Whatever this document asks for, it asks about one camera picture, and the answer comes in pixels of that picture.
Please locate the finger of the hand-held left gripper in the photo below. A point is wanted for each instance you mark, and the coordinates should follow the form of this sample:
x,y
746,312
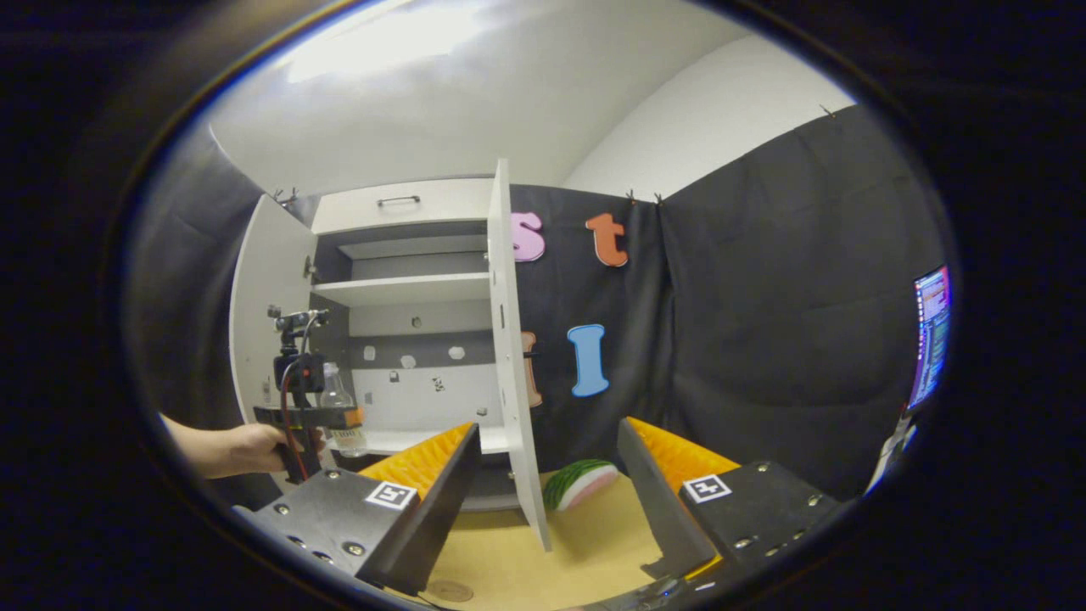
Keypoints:
x,y
349,417

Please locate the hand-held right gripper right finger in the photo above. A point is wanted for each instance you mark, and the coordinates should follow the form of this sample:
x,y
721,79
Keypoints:
x,y
657,501

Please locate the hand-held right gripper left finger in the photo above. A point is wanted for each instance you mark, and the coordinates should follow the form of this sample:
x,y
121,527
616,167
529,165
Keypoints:
x,y
424,518

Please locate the clear glass bottle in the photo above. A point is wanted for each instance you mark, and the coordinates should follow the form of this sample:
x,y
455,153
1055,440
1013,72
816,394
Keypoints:
x,y
337,392

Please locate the white cabinet shelf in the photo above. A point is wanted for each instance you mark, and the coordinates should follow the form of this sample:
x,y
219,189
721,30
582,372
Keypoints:
x,y
399,288
407,440

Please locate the white and grey cabinet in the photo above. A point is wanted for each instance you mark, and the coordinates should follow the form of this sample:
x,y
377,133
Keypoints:
x,y
407,322

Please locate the white cabinet drawer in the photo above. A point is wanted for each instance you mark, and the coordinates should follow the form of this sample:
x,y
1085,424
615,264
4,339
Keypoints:
x,y
450,208

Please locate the toy watermelon slice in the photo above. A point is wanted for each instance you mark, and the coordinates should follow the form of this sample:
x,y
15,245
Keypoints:
x,y
581,485

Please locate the black backdrop cloth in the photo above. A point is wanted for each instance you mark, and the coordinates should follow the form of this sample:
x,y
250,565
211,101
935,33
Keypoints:
x,y
764,297

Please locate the computer monitor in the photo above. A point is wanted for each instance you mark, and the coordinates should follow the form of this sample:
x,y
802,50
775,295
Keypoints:
x,y
931,335

